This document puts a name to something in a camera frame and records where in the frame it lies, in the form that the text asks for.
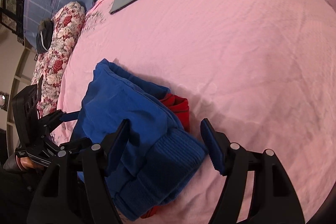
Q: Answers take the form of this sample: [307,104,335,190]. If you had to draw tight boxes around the blue and red pants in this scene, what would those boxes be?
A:
[72,60,207,221]

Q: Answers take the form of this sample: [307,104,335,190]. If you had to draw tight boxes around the left hand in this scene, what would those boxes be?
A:
[15,157,45,171]

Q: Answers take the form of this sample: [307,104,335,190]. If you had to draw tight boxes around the small black pouch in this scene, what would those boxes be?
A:
[36,18,54,54]

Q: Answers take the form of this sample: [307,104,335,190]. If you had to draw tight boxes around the floral red white pillow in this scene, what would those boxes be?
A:
[31,2,85,117]

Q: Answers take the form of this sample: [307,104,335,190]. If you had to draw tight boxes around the pink floral bed sheet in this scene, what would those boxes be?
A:
[58,0,335,220]

